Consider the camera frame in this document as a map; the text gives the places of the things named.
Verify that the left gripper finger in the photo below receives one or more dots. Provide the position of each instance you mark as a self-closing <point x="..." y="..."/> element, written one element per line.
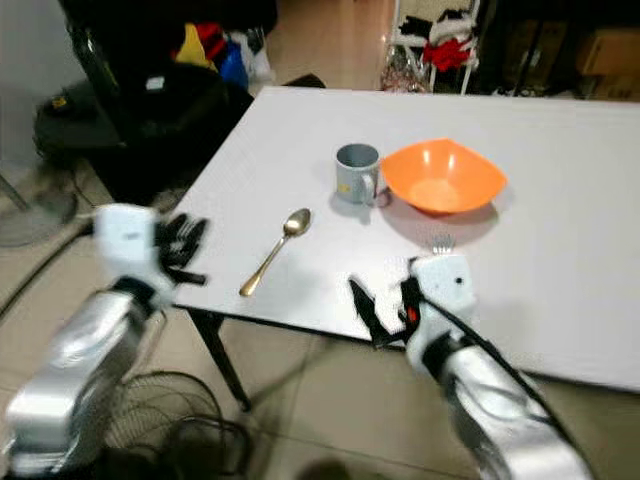
<point x="196" y="243"/>
<point x="168" y="235"/>

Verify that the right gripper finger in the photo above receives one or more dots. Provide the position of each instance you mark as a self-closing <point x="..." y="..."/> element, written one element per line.
<point x="409" y="288"/>
<point x="370" y="312"/>

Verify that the gold spoon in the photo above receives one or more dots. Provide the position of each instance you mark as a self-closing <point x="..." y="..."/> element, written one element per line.
<point x="275" y="252"/>

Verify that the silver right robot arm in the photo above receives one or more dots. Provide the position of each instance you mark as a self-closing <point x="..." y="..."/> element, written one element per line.
<point x="500" y="410"/>

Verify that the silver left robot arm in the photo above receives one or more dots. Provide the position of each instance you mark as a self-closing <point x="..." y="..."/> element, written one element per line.
<point x="70" y="380"/>

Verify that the black table leg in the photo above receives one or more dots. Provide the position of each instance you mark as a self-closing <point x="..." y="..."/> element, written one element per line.
<point x="220" y="360"/>

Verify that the orange plastic bowl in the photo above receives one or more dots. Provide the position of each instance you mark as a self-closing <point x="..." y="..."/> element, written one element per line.
<point x="440" y="178"/>

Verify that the grey mug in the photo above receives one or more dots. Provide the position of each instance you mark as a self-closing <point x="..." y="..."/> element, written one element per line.
<point x="354" y="178"/>

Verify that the black office chair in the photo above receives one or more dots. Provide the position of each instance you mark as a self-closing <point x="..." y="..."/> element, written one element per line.
<point x="180" y="110"/>

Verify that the black floor fan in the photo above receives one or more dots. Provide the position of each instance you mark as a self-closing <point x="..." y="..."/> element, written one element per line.
<point x="190" y="430"/>

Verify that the black round side table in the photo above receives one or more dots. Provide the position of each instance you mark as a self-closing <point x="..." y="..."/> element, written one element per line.
<point x="65" y="115"/>

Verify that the blue bag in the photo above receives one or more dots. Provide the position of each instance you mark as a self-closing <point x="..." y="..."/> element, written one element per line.
<point x="232" y="68"/>

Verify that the yellow cloth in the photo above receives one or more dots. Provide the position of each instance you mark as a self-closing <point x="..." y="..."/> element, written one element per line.
<point x="192" y="48"/>

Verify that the red cloth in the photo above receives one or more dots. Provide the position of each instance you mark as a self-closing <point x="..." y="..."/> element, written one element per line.
<point x="216" y="40"/>

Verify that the white drying rack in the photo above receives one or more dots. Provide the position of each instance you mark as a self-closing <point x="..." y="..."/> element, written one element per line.
<point x="400" y="55"/>

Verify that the red garment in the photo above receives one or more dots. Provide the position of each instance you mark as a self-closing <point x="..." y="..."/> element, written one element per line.
<point x="448" y="52"/>

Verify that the black shelf unit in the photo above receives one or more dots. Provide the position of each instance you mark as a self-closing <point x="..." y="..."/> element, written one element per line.
<point x="530" y="45"/>

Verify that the brown cardboard box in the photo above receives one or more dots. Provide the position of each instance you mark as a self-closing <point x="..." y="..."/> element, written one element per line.
<point x="615" y="52"/>

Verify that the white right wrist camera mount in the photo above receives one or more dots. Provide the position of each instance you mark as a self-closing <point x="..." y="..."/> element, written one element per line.
<point x="445" y="290"/>

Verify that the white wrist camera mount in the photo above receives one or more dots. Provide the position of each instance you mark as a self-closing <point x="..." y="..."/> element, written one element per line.
<point x="125" y="243"/>
<point x="445" y="290"/>

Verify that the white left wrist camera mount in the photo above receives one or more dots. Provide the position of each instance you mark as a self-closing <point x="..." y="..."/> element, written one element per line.
<point x="125" y="243"/>

